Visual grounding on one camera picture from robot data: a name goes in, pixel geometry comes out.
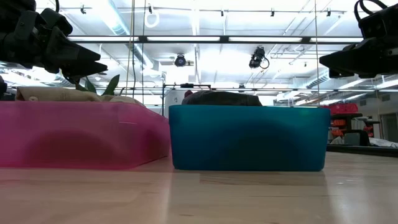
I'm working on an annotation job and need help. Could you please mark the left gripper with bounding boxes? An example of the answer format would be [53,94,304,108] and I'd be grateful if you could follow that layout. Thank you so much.
[0,26,108,78]

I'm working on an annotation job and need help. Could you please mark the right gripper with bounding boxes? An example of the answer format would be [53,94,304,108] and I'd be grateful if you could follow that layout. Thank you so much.
[319,35,398,79]

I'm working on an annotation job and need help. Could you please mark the tan hat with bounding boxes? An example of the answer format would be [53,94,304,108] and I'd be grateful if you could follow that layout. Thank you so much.
[14,86,103,103]
[98,95,146,107]

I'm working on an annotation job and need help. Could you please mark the dark grey hat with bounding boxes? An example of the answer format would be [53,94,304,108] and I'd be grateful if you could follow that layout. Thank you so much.
[181,90,263,107]

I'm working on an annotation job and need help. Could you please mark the red storage bin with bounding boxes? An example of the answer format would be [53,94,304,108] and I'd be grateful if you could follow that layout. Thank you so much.
[341,103,359,115]
[323,103,342,115]

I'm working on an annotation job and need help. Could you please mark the metal shelf rack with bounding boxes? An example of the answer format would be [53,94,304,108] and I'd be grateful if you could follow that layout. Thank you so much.
[322,103,381,146]

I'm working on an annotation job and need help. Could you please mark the red plastic bin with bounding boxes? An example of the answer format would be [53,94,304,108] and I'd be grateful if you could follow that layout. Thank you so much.
[0,100,172,171]

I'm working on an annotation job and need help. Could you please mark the blue plastic bin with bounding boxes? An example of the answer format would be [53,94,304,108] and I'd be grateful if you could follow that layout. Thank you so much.
[168,104,331,172]

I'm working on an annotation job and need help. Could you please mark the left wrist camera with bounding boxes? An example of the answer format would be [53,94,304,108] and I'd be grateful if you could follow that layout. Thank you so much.
[14,7,74,37]

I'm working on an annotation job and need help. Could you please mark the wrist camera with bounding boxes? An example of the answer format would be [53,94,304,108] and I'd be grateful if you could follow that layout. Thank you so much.
[359,9,398,40]
[14,7,74,37]

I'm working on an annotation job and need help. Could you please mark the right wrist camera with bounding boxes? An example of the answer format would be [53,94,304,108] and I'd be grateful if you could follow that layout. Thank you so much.
[359,9,398,40]

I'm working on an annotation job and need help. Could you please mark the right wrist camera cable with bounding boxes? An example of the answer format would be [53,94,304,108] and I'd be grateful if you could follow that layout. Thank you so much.
[353,0,389,22]

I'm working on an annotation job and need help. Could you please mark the white cable loop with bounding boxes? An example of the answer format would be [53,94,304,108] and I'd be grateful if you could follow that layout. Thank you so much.
[144,11,160,29]

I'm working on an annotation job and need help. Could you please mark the black overhead camera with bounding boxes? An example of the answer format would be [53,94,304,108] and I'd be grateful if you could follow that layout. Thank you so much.
[248,46,271,70]
[174,53,188,68]

